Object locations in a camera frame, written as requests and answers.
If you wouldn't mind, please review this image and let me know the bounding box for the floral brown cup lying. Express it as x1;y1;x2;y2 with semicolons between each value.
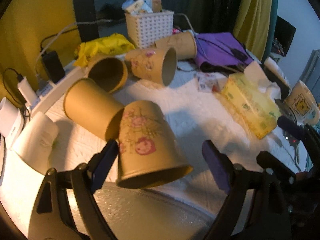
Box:
125;47;177;86

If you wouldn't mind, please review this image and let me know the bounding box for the white charger plug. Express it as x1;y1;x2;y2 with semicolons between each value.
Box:
17;76;38;106

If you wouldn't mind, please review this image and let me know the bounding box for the white power strip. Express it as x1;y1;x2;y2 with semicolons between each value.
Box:
26;61;86;118

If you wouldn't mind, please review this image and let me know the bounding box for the floral brown paper cup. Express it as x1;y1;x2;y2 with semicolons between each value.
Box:
116;100;193;189

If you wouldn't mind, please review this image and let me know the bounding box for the brown cup open front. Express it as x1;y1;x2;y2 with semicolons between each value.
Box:
87;55;128;93

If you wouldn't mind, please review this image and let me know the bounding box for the black power adapter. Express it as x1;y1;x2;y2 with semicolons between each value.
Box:
41;51;65;83

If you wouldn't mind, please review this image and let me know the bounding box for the yellow curtain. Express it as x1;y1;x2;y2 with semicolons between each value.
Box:
1;0;76;105
233;0;272;60

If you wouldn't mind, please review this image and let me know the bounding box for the yellow curtain right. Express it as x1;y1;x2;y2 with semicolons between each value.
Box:
233;0;272;60

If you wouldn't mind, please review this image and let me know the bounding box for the white desk lamp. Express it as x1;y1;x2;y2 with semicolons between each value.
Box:
0;97;24;149

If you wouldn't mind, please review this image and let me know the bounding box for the yellow plastic bag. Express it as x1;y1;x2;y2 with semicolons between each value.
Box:
73;33;135;67

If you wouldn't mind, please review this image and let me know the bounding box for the purple cloth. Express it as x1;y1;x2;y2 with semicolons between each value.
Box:
194;32;254;72

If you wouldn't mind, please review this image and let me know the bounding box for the yellow tissue box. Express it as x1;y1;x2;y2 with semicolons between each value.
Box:
221;73;280;139

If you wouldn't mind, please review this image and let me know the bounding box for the cream bear mug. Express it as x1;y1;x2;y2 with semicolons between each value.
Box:
284;80;319;126

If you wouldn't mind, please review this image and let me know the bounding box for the white tube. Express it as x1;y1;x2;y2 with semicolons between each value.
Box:
263;57;291;90

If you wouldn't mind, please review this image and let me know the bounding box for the round grey placemat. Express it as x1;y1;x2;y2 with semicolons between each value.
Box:
66;180;217;240

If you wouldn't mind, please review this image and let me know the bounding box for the plain brown paper cup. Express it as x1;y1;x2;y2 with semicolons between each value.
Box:
63;78;124;141

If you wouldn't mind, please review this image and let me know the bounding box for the yellow curtain left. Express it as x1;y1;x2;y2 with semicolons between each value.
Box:
1;0;76;105

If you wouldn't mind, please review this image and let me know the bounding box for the white paper cup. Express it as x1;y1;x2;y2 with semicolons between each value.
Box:
11;112;59;174

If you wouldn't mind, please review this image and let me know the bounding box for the brown cup near basket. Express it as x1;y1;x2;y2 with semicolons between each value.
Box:
155;31;197;61

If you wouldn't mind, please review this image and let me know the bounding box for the black monitor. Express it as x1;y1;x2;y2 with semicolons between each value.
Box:
271;16;296;56

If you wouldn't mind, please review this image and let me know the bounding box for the white plastic basket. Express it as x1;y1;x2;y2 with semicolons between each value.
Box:
125;10;175;49

